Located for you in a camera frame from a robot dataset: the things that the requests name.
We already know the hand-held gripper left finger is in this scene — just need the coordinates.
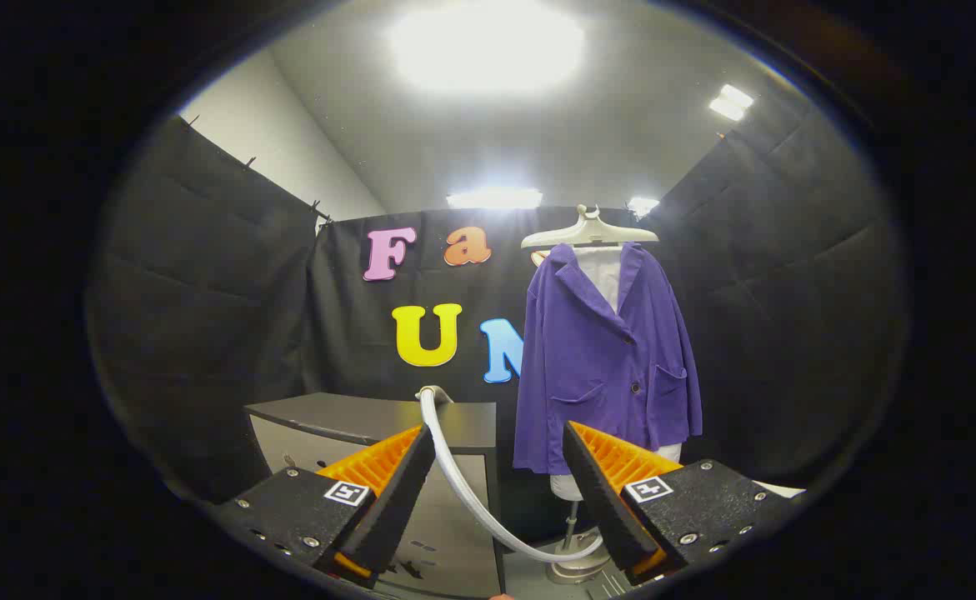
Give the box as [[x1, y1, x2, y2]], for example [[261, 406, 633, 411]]
[[208, 423, 438, 588]]

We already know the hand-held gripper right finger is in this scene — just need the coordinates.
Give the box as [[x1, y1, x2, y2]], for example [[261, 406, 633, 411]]
[[561, 420, 797, 584]]

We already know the grey garment steamer hose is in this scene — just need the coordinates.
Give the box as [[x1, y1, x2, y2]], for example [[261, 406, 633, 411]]
[[418, 388, 607, 564]]

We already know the purple jacket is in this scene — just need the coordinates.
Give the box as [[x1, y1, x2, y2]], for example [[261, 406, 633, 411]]
[[511, 242, 703, 476]]

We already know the white clothes hanger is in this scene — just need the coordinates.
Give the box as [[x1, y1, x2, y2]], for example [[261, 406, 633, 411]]
[[521, 204, 660, 251]]

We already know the metal mannequin stand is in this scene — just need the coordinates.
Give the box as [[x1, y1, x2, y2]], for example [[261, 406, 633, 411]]
[[544, 498, 615, 584]]

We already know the grey cabinet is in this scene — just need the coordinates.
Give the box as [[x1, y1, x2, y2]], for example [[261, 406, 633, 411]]
[[243, 392, 507, 599]]

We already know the white mannequin torso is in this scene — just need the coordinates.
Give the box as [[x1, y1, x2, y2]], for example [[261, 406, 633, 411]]
[[549, 246, 685, 503]]

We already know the black backdrop cloth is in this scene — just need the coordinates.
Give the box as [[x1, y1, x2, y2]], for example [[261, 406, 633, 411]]
[[86, 83, 909, 543]]

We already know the long ceiling light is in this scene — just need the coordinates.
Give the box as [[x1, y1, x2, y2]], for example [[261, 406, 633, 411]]
[[446, 187, 543, 210]]

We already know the double ceiling light panel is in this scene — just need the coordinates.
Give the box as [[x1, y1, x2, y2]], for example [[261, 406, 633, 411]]
[[708, 83, 755, 123]]

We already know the large ceiling light panel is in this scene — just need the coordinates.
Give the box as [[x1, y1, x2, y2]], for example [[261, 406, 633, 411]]
[[389, 0, 587, 93]]

